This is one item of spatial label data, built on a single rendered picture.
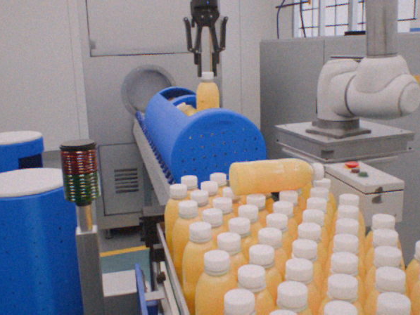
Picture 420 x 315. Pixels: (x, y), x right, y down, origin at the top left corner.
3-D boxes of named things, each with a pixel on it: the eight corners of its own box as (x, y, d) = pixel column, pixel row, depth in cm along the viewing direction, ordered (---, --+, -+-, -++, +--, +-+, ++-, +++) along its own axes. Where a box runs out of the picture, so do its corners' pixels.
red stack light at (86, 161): (99, 164, 85) (97, 143, 84) (98, 173, 79) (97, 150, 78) (62, 166, 84) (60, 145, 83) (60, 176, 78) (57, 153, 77)
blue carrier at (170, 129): (208, 142, 224) (201, 82, 217) (271, 197, 141) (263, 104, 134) (149, 151, 219) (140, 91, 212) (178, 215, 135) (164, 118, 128)
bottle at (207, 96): (202, 135, 149) (200, 76, 145) (223, 136, 147) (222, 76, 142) (193, 140, 143) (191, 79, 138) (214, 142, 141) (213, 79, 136)
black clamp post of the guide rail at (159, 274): (164, 274, 109) (162, 242, 107) (166, 280, 106) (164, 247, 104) (155, 275, 108) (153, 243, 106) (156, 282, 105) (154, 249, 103)
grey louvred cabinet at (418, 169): (306, 183, 481) (307, 38, 448) (488, 273, 284) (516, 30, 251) (258, 190, 464) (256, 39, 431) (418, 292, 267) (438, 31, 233)
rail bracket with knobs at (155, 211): (176, 238, 129) (174, 203, 126) (180, 249, 122) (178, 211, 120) (139, 242, 127) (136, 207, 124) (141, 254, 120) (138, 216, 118)
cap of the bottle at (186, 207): (181, 216, 93) (180, 207, 93) (176, 209, 97) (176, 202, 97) (200, 214, 95) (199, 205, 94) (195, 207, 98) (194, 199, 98)
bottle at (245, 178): (240, 187, 95) (323, 179, 99) (233, 157, 98) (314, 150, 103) (232, 201, 101) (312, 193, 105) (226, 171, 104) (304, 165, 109)
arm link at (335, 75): (338, 113, 187) (339, 57, 182) (374, 118, 172) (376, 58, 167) (307, 117, 179) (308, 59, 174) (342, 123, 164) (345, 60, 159)
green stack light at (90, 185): (101, 190, 87) (99, 164, 85) (101, 201, 80) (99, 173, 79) (65, 193, 85) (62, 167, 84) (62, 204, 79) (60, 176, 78)
